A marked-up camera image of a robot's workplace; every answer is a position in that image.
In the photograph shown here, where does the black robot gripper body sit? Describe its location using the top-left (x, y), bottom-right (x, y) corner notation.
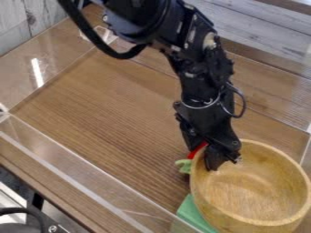
top-left (172, 98), bottom-right (243, 162)

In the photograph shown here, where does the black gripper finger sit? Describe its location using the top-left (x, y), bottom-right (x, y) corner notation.
top-left (180, 124), bottom-right (207, 151)
top-left (204, 145), bottom-right (236, 171)

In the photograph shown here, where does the red plush strawberry toy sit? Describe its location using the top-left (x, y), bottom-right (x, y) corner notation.
top-left (175, 142), bottom-right (208, 175)

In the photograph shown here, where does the wooden bowl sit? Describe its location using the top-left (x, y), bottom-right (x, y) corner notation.
top-left (189, 139), bottom-right (311, 233)

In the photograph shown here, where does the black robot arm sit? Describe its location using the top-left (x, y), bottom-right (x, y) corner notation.
top-left (101, 0), bottom-right (241, 170)

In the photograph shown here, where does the green foam block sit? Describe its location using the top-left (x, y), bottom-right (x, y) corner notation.
top-left (176, 194), bottom-right (219, 233)

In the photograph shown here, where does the black cable loop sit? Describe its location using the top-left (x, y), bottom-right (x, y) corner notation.
top-left (220, 82), bottom-right (248, 119)

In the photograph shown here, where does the black thick cable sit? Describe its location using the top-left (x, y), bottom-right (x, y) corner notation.
top-left (56, 0), bottom-right (149, 60)

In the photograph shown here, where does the clear acrylic corner bracket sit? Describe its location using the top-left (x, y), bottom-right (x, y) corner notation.
top-left (79, 25), bottom-right (117, 45)

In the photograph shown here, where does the clear acrylic front wall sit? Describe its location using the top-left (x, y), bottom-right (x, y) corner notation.
top-left (0, 113), bottom-right (201, 233)

